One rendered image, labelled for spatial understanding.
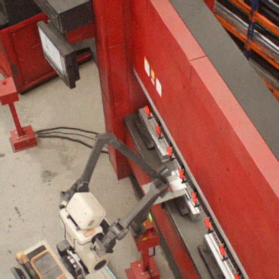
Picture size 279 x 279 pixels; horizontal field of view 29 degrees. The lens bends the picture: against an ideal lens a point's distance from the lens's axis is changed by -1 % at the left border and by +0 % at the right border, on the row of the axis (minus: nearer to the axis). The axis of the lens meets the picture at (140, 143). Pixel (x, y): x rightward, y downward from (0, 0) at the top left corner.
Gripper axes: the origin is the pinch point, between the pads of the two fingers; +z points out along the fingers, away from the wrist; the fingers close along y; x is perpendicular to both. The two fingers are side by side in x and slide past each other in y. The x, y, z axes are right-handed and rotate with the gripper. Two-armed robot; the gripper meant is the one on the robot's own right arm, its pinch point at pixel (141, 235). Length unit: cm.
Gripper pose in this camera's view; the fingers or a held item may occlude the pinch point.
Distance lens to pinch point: 389.1
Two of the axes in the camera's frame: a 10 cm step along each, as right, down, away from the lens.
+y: 9.1, -4.2, -0.2
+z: 2.7, 5.3, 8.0
